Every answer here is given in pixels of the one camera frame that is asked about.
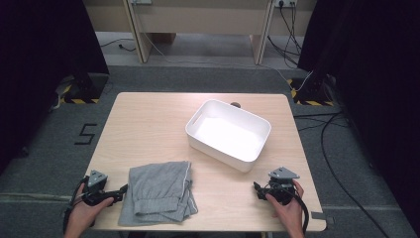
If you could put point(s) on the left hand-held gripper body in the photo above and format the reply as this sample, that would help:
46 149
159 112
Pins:
96 180

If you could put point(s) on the round grey table grommet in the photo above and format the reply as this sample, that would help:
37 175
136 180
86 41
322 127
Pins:
235 104

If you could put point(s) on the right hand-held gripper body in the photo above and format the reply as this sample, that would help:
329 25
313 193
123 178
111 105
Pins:
280 185

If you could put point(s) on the person's right hand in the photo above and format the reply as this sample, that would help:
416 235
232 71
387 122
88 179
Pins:
288 211

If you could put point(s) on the beige wooden desk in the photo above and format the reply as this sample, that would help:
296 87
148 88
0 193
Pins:
201 23

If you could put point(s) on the black curtain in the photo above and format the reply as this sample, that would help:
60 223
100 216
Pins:
43 66
373 82

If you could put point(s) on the black stand base, striped tape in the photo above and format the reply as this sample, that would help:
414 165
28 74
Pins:
312 91
84 89

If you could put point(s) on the person's left hand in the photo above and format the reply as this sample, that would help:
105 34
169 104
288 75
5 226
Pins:
84 213

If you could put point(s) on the white wall socket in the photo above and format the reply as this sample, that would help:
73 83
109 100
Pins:
284 3

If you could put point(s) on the grey pants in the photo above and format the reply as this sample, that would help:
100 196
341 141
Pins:
160 193

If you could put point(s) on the white plastic storage bin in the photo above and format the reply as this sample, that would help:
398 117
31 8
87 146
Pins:
228 135

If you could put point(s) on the grey tape patch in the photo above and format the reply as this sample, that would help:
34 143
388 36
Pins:
318 215

